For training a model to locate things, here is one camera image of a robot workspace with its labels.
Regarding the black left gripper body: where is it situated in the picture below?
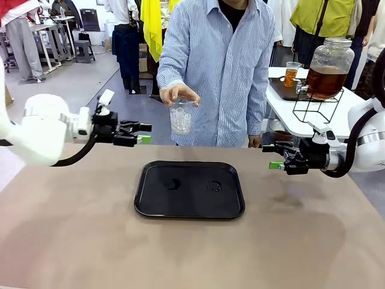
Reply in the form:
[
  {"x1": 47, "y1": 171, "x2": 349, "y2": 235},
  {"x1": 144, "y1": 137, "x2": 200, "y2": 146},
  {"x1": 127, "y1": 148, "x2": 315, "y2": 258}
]
[{"x1": 91, "y1": 111, "x2": 121, "y2": 144}]

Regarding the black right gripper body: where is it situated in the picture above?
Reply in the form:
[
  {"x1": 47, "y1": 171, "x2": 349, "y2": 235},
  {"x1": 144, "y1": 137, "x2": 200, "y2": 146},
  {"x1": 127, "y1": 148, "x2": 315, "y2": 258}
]
[{"x1": 299, "y1": 138, "x2": 330, "y2": 171}]

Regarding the short clear iced cup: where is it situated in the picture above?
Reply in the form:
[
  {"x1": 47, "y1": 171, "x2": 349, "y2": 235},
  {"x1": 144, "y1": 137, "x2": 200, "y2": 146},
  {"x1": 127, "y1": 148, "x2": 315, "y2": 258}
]
[{"x1": 168, "y1": 96, "x2": 196, "y2": 135}]

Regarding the tall clear iced cup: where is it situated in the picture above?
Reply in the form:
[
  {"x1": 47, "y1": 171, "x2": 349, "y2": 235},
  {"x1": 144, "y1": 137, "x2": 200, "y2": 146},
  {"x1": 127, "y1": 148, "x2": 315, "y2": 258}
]
[{"x1": 284, "y1": 61, "x2": 303, "y2": 89}]

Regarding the glass tea dispenser jar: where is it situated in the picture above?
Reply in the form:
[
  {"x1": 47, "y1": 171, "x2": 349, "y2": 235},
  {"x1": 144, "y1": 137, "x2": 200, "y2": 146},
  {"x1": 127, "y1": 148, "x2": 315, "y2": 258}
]
[{"x1": 296, "y1": 37, "x2": 356, "y2": 101}]

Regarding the person's right forearm striped sleeve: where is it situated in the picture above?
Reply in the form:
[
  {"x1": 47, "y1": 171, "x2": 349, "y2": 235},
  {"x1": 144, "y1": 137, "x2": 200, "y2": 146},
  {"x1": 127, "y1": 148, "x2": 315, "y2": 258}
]
[{"x1": 156, "y1": 63, "x2": 185, "y2": 91}]

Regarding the person's left forearm striped sleeve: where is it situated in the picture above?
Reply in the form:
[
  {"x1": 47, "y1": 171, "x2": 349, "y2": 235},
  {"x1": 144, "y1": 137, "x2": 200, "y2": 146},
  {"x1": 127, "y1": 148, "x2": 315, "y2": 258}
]
[{"x1": 246, "y1": 87, "x2": 271, "y2": 137}]

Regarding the person's right hand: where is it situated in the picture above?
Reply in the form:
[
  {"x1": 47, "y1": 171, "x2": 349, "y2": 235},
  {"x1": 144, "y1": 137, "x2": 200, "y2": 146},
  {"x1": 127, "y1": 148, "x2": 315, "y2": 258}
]
[{"x1": 159, "y1": 83, "x2": 202, "y2": 108}]

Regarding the dark round bucket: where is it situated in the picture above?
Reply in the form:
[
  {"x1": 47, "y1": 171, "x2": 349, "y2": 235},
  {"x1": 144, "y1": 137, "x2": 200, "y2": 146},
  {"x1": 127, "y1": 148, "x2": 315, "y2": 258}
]
[{"x1": 260, "y1": 119, "x2": 300, "y2": 148}]

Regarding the white side table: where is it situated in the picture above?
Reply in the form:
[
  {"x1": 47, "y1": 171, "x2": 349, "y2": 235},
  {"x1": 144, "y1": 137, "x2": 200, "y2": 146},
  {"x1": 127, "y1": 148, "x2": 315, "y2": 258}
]
[{"x1": 266, "y1": 66, "x2": 374, "y2": 139}]

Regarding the brown cardboard box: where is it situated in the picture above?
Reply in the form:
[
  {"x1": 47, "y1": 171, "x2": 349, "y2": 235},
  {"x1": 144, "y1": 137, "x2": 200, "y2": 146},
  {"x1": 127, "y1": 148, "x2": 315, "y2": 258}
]
[{"x1": 138, "y1": 43, "x2": 152, "y2": 73}]

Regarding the grey plastic stool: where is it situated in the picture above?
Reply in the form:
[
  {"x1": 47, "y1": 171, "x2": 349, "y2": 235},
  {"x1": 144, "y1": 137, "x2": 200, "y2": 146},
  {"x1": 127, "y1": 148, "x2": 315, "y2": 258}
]
[{"x1": 74, "y1": 40, "x2": 96, "y2": 64}]

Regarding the mannequin white shirt navy skirt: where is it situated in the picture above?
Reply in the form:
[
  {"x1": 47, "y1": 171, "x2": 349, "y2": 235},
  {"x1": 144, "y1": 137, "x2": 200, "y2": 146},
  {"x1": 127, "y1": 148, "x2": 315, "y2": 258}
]
[{"x1": 103, "y1": 0, "x2": 147, "y2": 95}]

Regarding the large black serving tray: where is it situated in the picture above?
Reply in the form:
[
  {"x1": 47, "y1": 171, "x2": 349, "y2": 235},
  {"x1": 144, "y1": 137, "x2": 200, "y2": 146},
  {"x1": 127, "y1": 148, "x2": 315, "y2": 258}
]
[{"x1": 134, "y1": 160, "x2": 245, "y2": 220}]

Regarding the person in striped shirt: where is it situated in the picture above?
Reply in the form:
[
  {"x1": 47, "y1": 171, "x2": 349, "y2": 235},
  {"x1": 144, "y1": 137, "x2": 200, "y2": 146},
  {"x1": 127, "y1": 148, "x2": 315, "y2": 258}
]
[{"x1": 156, "y1": 0, "x2": 276, "y2": 148}]

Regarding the yellow hanging cloth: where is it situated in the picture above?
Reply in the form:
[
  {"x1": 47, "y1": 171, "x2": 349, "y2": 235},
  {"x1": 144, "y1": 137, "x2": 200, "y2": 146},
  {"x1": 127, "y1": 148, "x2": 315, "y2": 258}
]
[{"x1": 140, "y1": 0, "x2": 181, "y2": 63}]

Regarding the black chair back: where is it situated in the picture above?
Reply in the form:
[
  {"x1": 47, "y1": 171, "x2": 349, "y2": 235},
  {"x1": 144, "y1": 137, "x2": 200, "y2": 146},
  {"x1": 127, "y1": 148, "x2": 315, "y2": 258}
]
[{"x1": 80, "y1": 8, "x2": 102, "y2": 33}]

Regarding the white workshop desk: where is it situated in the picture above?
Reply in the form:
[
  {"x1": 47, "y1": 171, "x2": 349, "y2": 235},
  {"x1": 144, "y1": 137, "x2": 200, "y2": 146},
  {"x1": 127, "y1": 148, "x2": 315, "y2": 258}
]
[{"x1": 29, "y1": 16, "x2": 76, "y2": 73}]

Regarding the person in grey trousers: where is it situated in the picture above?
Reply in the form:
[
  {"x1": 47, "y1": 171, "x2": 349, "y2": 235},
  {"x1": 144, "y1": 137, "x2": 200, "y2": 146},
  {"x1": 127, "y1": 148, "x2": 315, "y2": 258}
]
[{"x1": 0, "y1": 0, "x2": 46, "y2": 82}]

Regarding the seated person in dark jacket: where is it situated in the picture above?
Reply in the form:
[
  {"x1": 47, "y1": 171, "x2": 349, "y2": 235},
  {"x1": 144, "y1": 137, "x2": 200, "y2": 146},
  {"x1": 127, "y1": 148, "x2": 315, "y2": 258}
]
[{"x1": 51, "y1": 0, "x2": 82, "y2": 31}]

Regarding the person in cream top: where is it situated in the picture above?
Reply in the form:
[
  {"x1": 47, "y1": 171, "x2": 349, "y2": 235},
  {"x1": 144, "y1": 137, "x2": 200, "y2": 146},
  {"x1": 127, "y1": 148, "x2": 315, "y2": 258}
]
[{"x1": 359, "y1": 0, "x2": 385, "y2": 64}]

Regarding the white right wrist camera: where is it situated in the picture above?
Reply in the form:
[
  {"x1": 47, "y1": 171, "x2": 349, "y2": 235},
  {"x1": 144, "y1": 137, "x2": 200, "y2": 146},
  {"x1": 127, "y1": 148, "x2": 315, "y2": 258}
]
[{"x1": 307, "y1": 121, "x2": 342, "y2": 146}]

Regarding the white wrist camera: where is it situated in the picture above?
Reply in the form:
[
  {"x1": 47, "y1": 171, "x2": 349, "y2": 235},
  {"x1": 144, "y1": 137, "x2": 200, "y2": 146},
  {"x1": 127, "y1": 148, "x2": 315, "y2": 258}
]
[
  {"x1": 95, "y1": 89, "x2": 116, "y2": 117},
  {"x1": 307, "y1": 121, "x2": 342, "y2": 146}
]

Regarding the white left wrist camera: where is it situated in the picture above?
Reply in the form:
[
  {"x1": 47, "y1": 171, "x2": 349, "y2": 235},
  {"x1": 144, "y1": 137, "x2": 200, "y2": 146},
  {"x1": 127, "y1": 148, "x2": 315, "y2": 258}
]
[{"x1": 95, "y1": 89, "x2": 116, "y2": 117}]

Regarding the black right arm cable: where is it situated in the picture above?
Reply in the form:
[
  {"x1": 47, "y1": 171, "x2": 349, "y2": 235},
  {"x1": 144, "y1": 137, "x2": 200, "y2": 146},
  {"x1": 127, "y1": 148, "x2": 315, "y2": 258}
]
[{"x1": 321, "y1": 48, "x2": 385, "y2": 178}]

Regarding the black wire dispenser stand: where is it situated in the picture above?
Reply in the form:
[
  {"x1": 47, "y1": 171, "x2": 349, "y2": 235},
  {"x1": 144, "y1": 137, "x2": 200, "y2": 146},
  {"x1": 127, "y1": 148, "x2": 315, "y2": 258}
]
[{"x1": 293, "y1": 89, "x2": 345, "y2": 123}]

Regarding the black handled tray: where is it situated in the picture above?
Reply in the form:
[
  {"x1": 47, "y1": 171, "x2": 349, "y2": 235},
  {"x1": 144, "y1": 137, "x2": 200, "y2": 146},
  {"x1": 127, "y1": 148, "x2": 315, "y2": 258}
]
[{"x1": 268, "y1": 76, "x2": 312, "y2": 102}]

